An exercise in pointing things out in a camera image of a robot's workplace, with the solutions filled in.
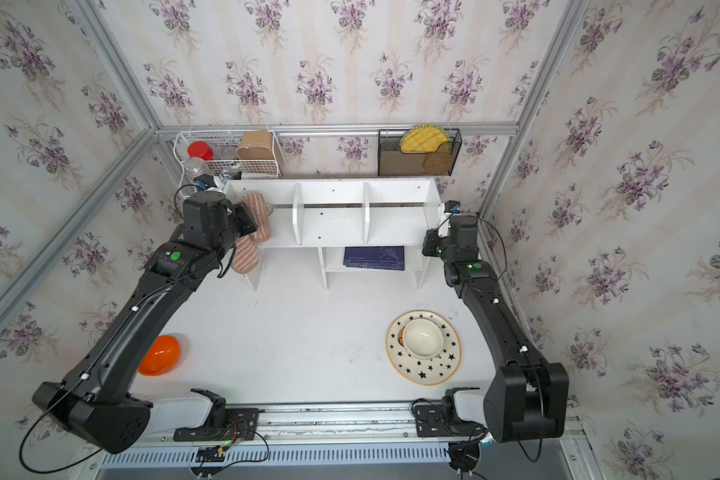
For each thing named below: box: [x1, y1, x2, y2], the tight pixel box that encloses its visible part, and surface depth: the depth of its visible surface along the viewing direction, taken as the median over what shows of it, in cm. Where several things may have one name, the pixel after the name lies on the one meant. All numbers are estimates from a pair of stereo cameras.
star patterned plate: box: [386, 310, 462, 386], surface depth 84 cm
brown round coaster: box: [422, 152, 453, 176], surface depth 100 cm
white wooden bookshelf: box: [226, 177, 443, 291], surface depth 85 cm
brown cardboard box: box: [236, 130, 275, 160], surface depth 92 cm
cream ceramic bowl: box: [403, 318, 444, 359], surface depth 86 cm
